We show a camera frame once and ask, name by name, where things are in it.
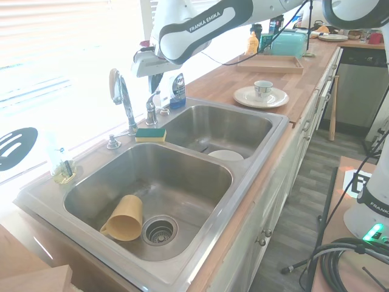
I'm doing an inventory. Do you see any coiled black cable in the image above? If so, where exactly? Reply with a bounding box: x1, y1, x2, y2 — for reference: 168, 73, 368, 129
315, 236, 389, 292

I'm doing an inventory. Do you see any yellow plastic cup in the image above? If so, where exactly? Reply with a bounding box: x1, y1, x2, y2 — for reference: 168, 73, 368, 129
99, 194, 144, 242

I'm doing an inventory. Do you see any cream dinner plate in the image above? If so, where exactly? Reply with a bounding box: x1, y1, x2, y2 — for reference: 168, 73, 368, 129
233, 85, 290, 109

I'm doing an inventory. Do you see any blue dish soap bottle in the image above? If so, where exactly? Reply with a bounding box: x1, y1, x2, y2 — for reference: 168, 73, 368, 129
160, 72, 188, 110

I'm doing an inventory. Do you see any black tripod stand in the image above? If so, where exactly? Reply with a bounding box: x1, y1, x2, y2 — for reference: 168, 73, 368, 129
281, 166, 339, 275

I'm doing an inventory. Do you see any white plate in sink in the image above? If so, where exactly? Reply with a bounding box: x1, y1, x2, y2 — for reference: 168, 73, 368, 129
207, 149, 245, 162

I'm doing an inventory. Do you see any black white fiducial marker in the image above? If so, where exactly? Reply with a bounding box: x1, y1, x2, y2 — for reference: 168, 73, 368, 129
342, 169, 374, 199

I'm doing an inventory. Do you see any chrome faucet lever handle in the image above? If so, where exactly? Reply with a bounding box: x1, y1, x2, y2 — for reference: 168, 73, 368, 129
145, 90, 161, 126

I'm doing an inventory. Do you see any perforated metal drain strainer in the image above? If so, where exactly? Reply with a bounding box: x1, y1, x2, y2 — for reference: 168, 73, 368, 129
141, 215, 179, 246

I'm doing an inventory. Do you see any stack of cream plates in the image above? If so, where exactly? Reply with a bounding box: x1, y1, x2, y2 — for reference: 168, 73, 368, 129
317, 33, 349, 43

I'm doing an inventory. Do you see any white patterned teacup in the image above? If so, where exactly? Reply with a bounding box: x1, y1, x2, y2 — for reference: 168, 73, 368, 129
253, 80, 274, 102

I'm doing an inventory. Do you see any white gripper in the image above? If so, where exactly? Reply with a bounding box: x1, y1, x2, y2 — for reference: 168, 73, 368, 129
131, 49, 171, 94

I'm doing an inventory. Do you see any orange soap bottle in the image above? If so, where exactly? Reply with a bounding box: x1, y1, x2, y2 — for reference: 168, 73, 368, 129
245, 30, 260, 57

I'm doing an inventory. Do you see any yellow green sponge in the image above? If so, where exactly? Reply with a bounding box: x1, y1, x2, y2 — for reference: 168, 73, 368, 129
134, 127, 168, 144

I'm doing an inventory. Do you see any clear glass bottle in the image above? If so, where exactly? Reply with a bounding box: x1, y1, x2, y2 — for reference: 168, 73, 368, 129
44, 130, 78, 184

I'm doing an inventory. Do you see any wooden serving tray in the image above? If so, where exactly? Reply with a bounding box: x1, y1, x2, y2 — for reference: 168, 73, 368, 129
236, 54, 305, 75

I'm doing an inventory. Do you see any white kitchen cabinet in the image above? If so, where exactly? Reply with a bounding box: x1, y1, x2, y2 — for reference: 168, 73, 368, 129
212, 45, 344, 292

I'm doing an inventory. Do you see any teal bread box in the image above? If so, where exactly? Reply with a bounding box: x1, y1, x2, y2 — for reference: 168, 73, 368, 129
270, 31, 308, 59

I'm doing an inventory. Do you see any black slotted spatula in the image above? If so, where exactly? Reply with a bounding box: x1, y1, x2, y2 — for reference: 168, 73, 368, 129
0, 127, 39, 173

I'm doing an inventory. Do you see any chrome gooseneck faucet spout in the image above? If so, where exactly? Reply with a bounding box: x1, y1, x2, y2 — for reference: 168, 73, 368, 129
109, 68, 138, 136

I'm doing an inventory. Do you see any stainless steel dishwasher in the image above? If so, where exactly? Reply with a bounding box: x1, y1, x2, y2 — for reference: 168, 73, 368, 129
322, 46, 389, 132

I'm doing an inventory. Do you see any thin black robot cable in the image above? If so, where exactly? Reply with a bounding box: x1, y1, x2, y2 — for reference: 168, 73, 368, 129
199, 0, 308, 66

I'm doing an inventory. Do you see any stainless steel double sink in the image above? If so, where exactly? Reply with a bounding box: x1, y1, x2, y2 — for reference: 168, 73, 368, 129
12, 97, 290, 292

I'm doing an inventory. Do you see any chrome soap dispenser pump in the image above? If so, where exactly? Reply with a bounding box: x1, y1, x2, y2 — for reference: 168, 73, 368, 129
106, 133, 122, 150

